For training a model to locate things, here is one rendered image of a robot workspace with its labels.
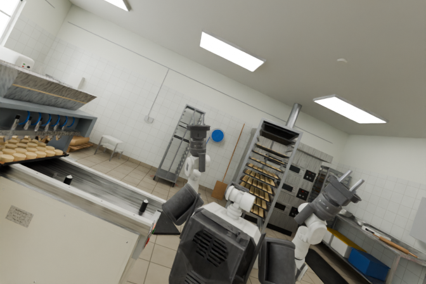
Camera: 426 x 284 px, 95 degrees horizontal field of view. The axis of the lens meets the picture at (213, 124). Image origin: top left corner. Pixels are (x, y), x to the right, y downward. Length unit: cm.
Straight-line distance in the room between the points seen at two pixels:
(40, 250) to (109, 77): 466
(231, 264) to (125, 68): 517
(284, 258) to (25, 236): 110
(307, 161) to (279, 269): 423
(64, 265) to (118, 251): 24
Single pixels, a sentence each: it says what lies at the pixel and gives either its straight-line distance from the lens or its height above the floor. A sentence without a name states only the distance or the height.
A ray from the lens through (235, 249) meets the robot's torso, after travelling 70.
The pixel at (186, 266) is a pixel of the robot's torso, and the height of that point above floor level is 95.
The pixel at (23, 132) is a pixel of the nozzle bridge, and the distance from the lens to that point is 133.
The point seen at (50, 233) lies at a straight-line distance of 124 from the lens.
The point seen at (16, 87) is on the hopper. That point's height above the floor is 124.
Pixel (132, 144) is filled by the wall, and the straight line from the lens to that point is 531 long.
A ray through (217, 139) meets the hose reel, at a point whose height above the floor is 135.
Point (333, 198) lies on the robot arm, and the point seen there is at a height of 135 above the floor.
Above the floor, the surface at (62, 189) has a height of 89.
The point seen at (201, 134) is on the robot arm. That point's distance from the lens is 101.
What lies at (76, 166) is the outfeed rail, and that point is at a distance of 147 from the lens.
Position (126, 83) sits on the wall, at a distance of 543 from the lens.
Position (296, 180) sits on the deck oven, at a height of 121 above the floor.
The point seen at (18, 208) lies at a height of 74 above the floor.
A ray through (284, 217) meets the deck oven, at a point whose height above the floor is 36.
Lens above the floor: 138
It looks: 3 degrees up
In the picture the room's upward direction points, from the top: 23 degrees clockwise
